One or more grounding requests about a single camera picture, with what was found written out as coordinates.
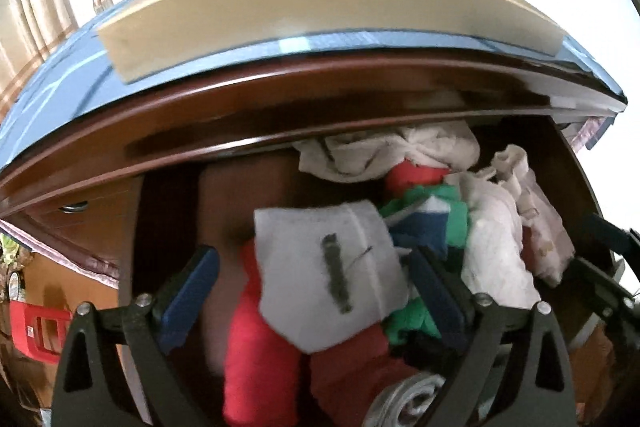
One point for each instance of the beige lace underwear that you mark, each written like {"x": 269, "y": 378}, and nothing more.
{"x": 495, "y": 247}

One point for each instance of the small drawer with metal knob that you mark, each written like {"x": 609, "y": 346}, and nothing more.
{"x": 100, "y": 217}

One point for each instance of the white underwear with grey mark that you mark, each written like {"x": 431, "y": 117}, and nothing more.
{"x": 310, "y": 267}

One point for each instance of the dark red underwear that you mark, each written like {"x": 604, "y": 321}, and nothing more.
{"x": 415, "y": 177}

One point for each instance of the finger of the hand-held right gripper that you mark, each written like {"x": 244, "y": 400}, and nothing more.
{"x": 600, "y": 282}
{"x": 607, "y": 232}

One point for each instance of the grey striped underwear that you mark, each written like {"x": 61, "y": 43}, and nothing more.
{"x": 400, "y": 399}

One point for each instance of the bright red underwear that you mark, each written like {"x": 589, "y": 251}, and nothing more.
{"x": 250, "y": 357}

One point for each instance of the beige patterned curtain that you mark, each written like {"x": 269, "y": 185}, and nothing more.
{"x": 35, "y": 32}

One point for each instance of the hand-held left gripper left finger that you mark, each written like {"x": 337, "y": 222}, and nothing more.
{"x": 192, "y": 287}

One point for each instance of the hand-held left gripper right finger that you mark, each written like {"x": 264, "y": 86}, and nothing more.
{"x": 440, "y": 297}

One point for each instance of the green and navy underwear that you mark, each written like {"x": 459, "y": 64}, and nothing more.
{"x": 450, "y": 217}

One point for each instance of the red plastic stool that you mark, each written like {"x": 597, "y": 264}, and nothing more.
{"x": 30, "y": 322}

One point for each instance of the blue plaid tablecloth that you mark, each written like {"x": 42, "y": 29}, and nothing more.
{"x": 65, "y": 92}

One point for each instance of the pale pink underwear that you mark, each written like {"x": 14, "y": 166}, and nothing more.
{"x": 545, "y": 227}

